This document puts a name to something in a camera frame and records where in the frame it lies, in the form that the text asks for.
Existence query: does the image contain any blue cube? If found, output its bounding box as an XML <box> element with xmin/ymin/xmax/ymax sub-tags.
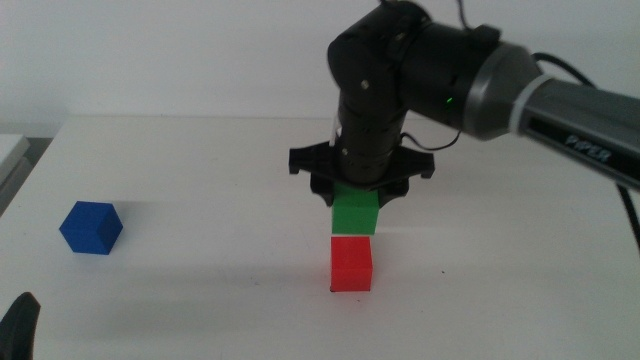
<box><xmin>58</xmin><ymin>200</ymin><xmax>124</xmax><ymax>256</ymax></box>

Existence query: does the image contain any red cube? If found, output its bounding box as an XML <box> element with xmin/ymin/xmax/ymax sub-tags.
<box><xmin>329</xmin><ymin>235</ymin><xmax>374</xmax><ymax>293</ymax></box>

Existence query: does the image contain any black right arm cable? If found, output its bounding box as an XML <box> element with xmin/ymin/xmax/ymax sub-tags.
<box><xmin>399</xmin><ymin>0</ymin><xmax>640</xmax><ymax>251</ymax></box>

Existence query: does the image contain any green cube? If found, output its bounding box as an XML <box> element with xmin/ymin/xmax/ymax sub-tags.
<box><xmin>331</xmin><ymin>182</ymin><xmax>380</xmax><ymax>236</ymax></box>

